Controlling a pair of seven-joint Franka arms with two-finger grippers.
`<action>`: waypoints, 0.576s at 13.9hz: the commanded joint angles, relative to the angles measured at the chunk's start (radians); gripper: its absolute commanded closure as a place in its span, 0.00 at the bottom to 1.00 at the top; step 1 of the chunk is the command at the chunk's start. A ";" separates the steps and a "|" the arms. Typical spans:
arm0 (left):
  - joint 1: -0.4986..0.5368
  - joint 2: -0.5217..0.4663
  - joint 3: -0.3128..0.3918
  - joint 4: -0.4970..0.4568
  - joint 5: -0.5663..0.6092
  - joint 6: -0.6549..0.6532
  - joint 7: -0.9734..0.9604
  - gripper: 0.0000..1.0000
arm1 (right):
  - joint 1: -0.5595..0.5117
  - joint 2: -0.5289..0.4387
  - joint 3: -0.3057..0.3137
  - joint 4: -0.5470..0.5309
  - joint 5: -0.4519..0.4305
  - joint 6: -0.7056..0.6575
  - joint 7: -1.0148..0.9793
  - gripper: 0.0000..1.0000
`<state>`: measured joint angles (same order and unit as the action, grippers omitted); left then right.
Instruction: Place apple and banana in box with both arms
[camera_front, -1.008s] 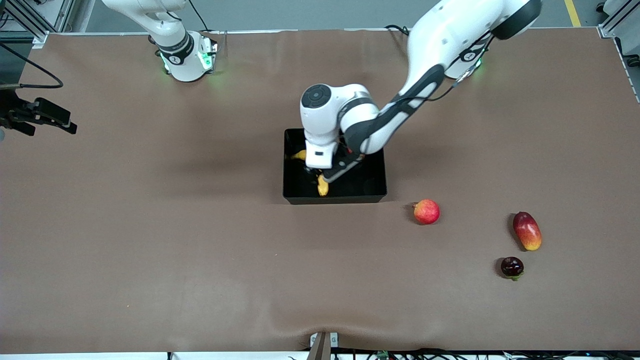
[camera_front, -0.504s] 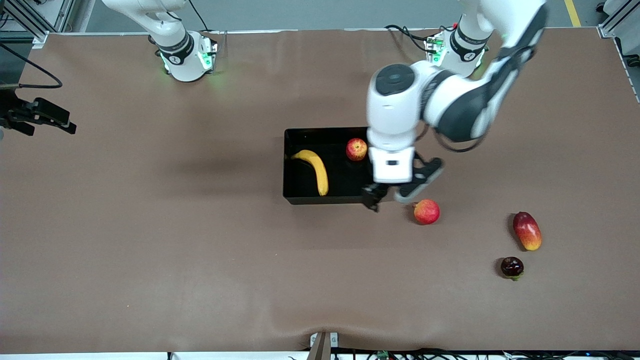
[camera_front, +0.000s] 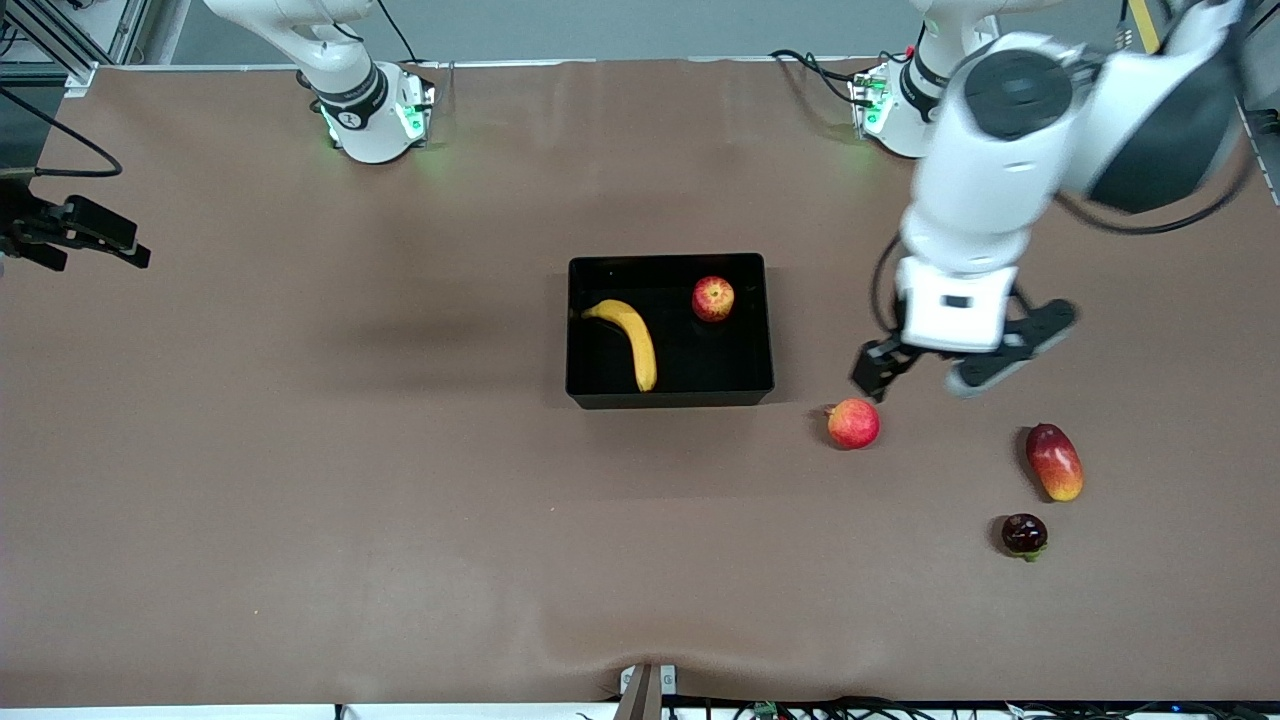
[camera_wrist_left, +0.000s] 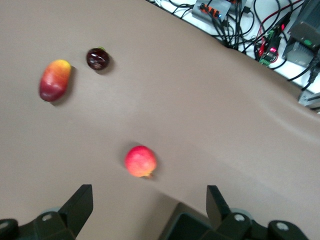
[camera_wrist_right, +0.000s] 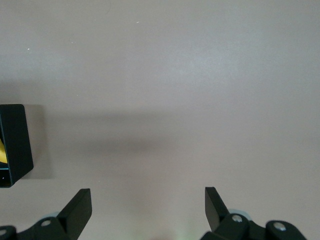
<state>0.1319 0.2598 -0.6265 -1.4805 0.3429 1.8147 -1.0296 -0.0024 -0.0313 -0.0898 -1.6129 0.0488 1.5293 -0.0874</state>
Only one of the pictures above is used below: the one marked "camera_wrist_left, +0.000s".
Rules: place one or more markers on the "red yellow mango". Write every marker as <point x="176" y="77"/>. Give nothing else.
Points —
<point x="55" y="80"/>

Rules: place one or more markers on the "brown table cover sheet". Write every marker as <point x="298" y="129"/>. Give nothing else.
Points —
<point x="175" y="100"/>

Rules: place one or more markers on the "gray hub box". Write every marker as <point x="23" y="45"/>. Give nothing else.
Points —
<point x="212" y="8"/>

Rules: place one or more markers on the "dark purple mangosteen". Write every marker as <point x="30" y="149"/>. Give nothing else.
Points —
<point x="98" y="58"/>

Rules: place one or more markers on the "gray metal table clamp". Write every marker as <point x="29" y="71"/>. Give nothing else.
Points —
<point x="311" y="100"/>

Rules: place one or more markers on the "green terminal circuit board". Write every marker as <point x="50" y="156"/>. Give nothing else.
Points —
<point x="268" y="53"/>

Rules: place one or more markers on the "dark gray power supply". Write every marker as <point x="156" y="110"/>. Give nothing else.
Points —
<point x="307" y="27"/>

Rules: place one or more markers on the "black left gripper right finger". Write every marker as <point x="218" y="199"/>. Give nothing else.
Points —
<point x="220" y="217"/>

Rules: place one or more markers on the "red apple left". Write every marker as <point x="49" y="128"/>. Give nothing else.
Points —
<point x="140" y="161"/>

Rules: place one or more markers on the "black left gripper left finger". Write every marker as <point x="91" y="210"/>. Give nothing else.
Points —
<point x="72" y="215"/>

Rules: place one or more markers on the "black power plug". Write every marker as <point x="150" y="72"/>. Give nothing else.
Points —
<point x="315" y="72"/>

